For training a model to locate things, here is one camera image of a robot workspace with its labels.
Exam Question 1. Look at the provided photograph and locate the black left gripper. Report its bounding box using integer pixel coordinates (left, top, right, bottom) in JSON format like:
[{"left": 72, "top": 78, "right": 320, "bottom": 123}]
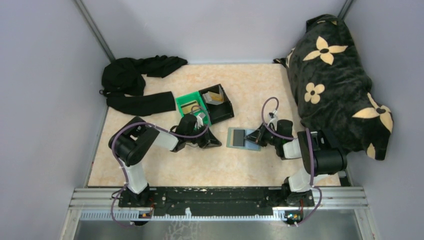
[{"left": 185, "top": 123, "right": 222, "bottom": 149}]

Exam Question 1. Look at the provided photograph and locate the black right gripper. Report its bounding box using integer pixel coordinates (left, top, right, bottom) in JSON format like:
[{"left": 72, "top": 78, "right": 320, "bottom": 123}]
[{"left": 244, "top": 122, "right": 281, "bottom": 147}]

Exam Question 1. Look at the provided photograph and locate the sage green card holder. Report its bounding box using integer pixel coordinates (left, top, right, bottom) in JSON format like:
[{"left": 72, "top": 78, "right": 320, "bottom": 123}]
[{"left": 226, "top": 127, "right": 261, "bottom": 152}]

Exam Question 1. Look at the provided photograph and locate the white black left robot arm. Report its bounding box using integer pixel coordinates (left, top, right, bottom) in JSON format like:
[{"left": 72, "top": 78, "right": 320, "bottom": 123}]
[{"left": 108, "top": 113, "right": 222, "bottom": 208}]

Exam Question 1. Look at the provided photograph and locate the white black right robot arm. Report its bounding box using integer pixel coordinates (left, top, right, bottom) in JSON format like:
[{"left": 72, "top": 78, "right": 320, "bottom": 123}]
[{"left": 244, "top": 112, "right": 347, "bottom": 206}]

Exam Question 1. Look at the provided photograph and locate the card stack in green bin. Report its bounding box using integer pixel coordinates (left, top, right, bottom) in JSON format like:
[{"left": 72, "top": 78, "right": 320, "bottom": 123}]
[{"left": 180, "top": 100, "right": 199, "bottom": 115}]

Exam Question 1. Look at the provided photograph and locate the black card in holder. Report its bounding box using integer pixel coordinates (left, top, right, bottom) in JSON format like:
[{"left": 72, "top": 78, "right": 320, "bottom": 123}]
[{"left": 232, "top": 129, "right": 246, "bottom": 147}]

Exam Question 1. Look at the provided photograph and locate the gold credit card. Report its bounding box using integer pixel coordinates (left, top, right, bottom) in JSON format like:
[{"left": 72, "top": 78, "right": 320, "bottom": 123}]
[{"left": 208, "top": 91, "right": 223, "bottom": 102}]

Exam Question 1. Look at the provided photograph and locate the green plastic bin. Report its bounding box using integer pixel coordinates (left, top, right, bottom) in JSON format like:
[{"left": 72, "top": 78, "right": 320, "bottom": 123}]
[{"left": 175, "top": 91, "right": 212, "bottom": 125}]

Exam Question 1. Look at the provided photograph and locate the black plastic bin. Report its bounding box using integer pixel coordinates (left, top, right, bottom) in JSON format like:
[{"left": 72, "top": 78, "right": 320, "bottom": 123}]
[{"left": 198, "top": 84, "right": 235, "bottom": 125}]

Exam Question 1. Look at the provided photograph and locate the black cloth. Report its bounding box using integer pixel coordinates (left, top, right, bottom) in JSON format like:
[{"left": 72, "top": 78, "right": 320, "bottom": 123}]
[{"left": 99, "top": 55, "right": 188, "bottom": 117}]

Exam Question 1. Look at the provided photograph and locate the black floral blanket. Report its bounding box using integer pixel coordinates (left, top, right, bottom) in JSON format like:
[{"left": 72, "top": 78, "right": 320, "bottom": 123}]
[{"left": 274, "top": 14, "right": 394, "bottom": 161}]

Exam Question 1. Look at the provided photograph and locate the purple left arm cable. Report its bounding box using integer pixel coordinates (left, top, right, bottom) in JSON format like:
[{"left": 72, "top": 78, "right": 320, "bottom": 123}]
[{"left": 110, "top": 105, "right": 210, "bottom": 230}]

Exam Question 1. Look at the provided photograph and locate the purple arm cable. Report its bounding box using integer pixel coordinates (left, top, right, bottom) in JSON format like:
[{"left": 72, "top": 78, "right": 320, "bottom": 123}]
[
  {"left": 261, "top": 96, "right": 323, "bottom": 227},
  {"left": 110, "top": 105, "right": 210, "bottom": 230}
]

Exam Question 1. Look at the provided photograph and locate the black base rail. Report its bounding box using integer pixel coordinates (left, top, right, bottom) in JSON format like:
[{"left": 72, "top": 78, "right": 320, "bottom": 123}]
[{"left": 118, "top": 185, "right": 315, "bottom": 217}]

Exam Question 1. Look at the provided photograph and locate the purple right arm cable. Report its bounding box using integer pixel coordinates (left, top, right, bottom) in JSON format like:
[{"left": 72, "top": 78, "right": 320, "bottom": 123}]
[{"left": 261, "top": 96, "right": 323, "bottom": 227}]

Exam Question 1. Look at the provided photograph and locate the aluminium frame rail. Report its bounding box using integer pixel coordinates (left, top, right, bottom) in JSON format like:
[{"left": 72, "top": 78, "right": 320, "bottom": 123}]
[{"left": 69, "top": 186, "right": 368, "bottom": 222}]

